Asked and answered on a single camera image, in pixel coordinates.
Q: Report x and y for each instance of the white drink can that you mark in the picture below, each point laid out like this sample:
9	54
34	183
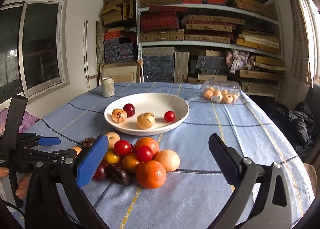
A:
108	88

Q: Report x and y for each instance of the framed picture board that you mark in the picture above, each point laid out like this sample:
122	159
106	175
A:
128	72

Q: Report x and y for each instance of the dark jacket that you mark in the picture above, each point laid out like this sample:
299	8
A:
296	125

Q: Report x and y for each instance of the large yellow apricot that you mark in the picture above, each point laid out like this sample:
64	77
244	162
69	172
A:
145	120

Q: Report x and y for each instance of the window frame left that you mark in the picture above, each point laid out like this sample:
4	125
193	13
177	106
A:
33	47

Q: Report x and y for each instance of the yellow orange apricot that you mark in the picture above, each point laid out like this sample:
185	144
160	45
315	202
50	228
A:
119	115

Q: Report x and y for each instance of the speckled yellow apricot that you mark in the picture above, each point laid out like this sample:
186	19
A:
112	139

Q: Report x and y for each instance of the small yellow loquat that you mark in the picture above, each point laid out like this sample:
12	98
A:
77	149

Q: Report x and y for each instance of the pink plastic bag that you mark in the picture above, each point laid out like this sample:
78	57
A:
237	60

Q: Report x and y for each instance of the yellow orange tomato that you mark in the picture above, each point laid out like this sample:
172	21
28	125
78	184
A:
111	158

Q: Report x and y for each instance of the metal storage shelf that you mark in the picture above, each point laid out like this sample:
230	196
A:
186	41

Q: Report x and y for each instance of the red cherry tomato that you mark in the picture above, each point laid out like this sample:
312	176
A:
169	116
122	148
144	153

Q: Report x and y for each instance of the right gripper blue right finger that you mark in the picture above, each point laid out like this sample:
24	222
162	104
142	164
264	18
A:
227	158

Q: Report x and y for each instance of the dark red plum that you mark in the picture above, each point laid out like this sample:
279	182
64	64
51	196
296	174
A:
102	171
129	109

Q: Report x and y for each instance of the blue checked tablecloth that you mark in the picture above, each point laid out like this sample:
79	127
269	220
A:
194	194

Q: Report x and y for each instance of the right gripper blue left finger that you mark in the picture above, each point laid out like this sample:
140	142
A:
89	159

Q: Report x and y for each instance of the white ceramic plate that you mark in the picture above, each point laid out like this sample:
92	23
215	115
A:
156	103

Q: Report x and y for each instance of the pale peach apricot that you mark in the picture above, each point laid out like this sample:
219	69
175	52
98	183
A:
169	159

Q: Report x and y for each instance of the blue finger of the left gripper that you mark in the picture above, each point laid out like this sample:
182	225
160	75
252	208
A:
49	141

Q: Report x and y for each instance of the orange mandarin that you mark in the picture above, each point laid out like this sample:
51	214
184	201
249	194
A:
150	142
151	174

